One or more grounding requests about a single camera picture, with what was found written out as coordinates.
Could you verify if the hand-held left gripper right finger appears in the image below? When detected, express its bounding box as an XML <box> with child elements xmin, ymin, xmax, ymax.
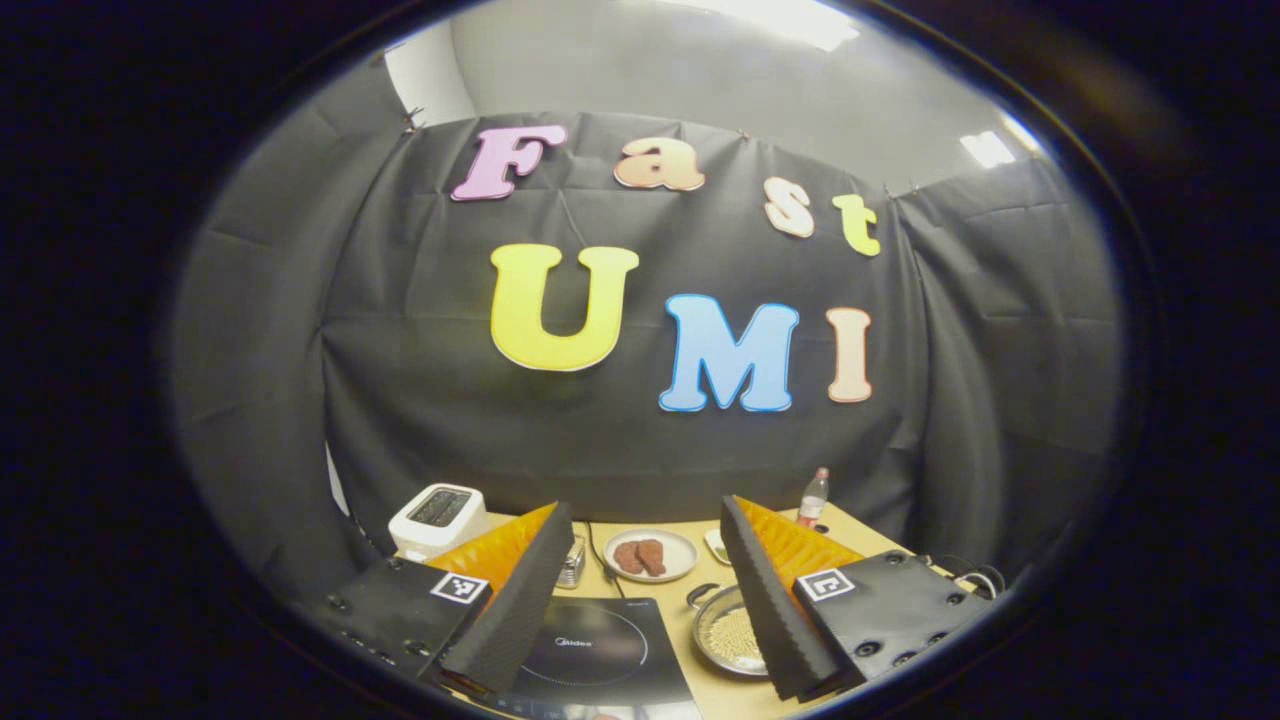
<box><xmin>720</xmin><ymin>495</ymin><xmax>996</xmax><ymax>703</ymax></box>

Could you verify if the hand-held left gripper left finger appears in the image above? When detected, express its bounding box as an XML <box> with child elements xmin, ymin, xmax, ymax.
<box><xmin>318</xmin><ymin>500</ymin><xmax>576</xmax><ymax>701</ymax></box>

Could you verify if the pile of soybeans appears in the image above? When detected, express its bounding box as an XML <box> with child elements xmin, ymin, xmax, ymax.
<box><xmin>705</xmin><ymin>605</ymin><xmax>763</xmax><ymax>671</ymax></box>

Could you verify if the steel pot with black handle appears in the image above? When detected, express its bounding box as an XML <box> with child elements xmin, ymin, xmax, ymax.
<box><xmin>685</xmin><ymin>582</ymin><xmax>776</xmax><ymax>679</ymax></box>

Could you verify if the black induction cooktop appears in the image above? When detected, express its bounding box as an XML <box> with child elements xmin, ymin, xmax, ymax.
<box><xmin>490</xmin><ymin>597</ymin><xmax>701</xmax><ymax>720</ymax></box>

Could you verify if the white toaster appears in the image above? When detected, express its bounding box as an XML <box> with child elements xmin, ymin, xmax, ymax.
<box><xmin>388</xmin><ymin>484</ymin><xmax>491</xmax><ymax>561</ymax></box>

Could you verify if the white round plate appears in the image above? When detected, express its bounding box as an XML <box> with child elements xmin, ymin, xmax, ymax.
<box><xmin>603</xmin><ymin>528</ymin><xmax>699</xmax><ymax>584</ymax></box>

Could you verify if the clear water bottle red label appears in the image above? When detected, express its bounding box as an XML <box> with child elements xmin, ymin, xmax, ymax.
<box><xmin>797</xmin><ymin>467</ymin><xmax>831</xmax><ymax>531</ymax></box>

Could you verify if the small ceiling light panel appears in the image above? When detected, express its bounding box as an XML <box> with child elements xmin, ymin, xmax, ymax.
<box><xmin>960</xmin><ymin>130</ymin><xmax>1017</xmax><ymax>169</ymax></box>

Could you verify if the metal wire basket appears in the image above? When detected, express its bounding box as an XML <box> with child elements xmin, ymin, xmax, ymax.
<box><xmin>555</xmin><ymin>533</ymin><xmax>588</xmax><ymax>589</ymax></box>

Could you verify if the black power cable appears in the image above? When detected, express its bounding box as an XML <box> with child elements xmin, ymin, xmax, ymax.
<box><xmin>585</xmin><ymin>520</ymin><xmax>626</xmax><ymax>601</ymax></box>

